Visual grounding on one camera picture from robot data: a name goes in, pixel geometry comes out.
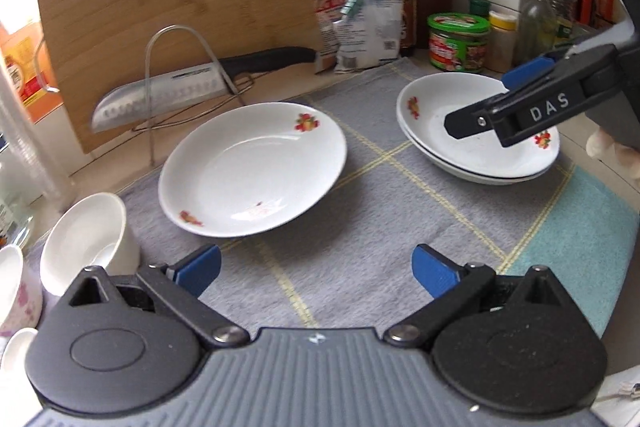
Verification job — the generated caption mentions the green lidded red tub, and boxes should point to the green lidded red tub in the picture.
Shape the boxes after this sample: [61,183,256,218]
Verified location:
[426,12,492,74]

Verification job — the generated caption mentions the red and white bag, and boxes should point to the red and white bag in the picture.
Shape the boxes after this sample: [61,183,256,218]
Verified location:
[309,0,363,58]

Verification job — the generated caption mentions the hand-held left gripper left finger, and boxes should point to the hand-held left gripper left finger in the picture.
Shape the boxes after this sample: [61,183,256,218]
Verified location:
[59,243,251,350]

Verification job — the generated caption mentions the orange oil bottle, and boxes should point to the orange oil bottle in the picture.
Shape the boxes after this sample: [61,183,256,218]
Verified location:
[0,21,66,124]

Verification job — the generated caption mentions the tall clear plastic wrap roll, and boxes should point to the tall clear plastic wrap roll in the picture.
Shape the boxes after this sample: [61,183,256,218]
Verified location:
[0,69,73,214]

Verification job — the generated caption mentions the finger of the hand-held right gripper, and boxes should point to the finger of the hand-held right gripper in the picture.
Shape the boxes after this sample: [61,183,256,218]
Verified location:
[444,44,622,148]
[501,18,632,90]

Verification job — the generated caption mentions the person's right hand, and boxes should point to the person's right hand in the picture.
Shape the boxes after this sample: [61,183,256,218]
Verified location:
[586,129,640,180]

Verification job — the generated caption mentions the grey and teal dish towel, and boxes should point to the grey and teal dish towel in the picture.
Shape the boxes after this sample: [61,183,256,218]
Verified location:
[22,56,640,358]

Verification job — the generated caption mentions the metal wire rack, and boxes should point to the metal wire rack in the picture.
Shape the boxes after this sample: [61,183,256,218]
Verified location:
[131,25,256,166]

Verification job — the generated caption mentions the glass jar yellow green lid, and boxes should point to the glass jar yellow green lid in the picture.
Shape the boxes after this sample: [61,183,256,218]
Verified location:
[0,159,36,250]

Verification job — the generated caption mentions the white bowl pink flowers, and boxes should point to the white bowl pink flowers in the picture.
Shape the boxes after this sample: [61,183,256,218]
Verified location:
[39,192,142,298]
[0,244,44,339]
[0,327,40,375]

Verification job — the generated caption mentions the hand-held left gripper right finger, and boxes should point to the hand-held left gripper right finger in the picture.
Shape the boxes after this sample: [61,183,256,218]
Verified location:
[382,243,588,350]

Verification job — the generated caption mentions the clear bottle red cap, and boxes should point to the clear bottle red cap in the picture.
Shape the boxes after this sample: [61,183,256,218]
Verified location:
[519,0,558,65]

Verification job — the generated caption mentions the orange red box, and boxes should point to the orange red box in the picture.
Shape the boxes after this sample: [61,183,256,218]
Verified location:
[595,0,618,28]

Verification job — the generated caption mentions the yellow lidded jar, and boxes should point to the yellow lidded jar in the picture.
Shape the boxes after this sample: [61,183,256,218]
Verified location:
[487,9,518,74]

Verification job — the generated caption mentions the white printed bag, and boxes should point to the white printed bag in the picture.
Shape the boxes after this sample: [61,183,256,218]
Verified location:
[332,0,408,74]

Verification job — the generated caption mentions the black handled kitchen knife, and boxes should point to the black handled kitchen knife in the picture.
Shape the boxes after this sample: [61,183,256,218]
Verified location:
[90,47,318,132]

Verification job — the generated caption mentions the white floral plate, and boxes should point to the white floral plate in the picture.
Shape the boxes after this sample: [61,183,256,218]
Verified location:
[158,102,348,239]
[407,132,558,186]
[396,73,561,178]

